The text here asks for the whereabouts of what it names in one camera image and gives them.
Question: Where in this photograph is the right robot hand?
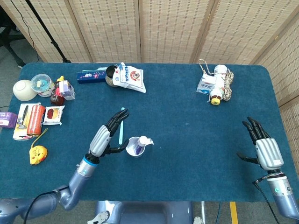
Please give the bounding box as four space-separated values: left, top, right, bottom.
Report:
236 116 285 171

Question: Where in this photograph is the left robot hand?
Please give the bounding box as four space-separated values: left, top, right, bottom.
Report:
88 108 130 158

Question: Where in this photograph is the light blue toothbrush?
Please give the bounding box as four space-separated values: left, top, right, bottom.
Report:
118 107 126 145

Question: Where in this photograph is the white plastic cup with handle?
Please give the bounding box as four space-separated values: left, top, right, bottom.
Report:
125 136 154 159

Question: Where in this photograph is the purple white toothpaste tube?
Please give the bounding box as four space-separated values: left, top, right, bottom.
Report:
132 135 149 156

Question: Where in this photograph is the small purple white box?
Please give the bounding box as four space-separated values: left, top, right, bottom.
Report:
58 80 76 101

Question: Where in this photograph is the white milk carton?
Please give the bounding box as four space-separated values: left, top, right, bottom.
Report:
196 75 216 95

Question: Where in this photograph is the white red-yellow snack packet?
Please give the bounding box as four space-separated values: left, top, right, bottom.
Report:
43 105 65 126

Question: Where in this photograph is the red-brown drink bottle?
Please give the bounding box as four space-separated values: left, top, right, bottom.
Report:
50 76 66 106

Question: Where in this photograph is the glass jar with black lid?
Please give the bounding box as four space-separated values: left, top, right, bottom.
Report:
105 65 120 88

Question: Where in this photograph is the dark blue long box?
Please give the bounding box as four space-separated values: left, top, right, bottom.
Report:
77 70 107 84

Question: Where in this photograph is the yellow tape measure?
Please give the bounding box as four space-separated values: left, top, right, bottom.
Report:
29 127 49 166

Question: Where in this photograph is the orange can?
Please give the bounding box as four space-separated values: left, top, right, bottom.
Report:
27 104 46 137

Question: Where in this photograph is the white printed snack bag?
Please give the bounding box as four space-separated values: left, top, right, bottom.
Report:
112 62 147 94

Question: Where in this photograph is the clear plastic tub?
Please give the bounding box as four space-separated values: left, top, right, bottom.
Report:
30 73 56 98

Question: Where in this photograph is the razor blister pack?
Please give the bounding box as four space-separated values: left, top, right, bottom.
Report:
13 102 42 141

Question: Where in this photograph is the blue table cloth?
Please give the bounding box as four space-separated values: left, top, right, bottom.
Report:
0 62 299 203

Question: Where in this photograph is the blue-grey robot torso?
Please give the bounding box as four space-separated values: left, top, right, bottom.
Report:
87 200 204 224

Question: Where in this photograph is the white bottle with yellow cap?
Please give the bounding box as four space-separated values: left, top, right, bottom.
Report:
209 65 228 105

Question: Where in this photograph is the white table leg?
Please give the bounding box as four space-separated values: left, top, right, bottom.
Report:
200 201 206 224

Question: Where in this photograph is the cream ceramic bowl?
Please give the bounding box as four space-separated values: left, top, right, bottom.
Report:
13 79 37 102

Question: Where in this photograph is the black tripod stand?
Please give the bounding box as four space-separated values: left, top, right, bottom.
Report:
24 0 72 63

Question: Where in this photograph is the black office chair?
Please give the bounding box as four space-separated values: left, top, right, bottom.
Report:
0 7 26 68

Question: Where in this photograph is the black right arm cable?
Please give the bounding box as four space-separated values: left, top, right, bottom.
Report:
252 178 281 224

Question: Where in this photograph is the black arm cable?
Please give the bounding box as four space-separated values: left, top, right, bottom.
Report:
23 192 57 221
252 178 281 224

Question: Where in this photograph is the beige braided rope bundle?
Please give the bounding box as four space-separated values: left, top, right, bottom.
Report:
198 59 235 103

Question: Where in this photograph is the blue floor cable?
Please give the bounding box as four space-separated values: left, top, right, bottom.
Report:
215 201 221 224

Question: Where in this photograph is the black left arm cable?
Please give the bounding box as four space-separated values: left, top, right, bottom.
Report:
23 192 57 221

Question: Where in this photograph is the thin black hanging cable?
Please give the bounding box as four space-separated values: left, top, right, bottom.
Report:
9 0 45 63

